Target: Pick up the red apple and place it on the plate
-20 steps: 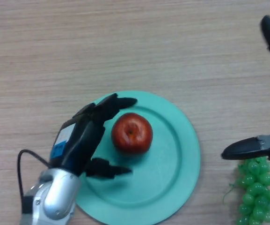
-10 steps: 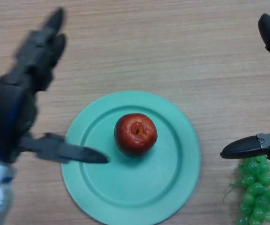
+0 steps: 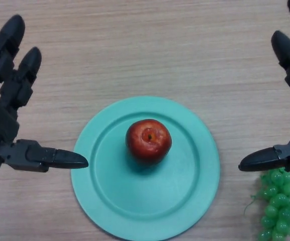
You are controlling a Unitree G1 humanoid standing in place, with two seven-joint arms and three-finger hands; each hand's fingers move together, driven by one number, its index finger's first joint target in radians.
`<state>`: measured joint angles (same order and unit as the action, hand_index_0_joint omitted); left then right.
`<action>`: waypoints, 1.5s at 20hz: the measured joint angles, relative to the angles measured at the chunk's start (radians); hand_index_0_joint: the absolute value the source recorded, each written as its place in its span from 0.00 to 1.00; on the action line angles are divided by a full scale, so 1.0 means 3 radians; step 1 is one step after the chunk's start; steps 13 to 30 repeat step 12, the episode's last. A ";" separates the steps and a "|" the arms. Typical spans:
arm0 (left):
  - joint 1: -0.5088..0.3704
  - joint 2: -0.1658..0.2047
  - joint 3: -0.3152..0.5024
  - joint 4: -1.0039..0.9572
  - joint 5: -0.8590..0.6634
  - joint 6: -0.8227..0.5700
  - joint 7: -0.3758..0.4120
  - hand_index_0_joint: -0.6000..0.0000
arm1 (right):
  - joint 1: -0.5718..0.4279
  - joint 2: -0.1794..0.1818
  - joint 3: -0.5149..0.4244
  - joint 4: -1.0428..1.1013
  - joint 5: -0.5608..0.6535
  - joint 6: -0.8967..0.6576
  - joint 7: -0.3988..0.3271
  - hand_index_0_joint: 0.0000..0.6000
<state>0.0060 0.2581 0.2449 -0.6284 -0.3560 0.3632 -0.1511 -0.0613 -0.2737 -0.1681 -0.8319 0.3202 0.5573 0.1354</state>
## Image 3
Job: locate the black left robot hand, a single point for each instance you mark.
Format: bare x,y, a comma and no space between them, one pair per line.
1,113

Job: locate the red apple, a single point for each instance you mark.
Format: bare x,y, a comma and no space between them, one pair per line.
148,145

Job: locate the green round plate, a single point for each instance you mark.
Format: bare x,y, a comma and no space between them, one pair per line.
147,198

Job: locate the green grape bunch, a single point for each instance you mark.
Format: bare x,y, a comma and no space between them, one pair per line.
281,206

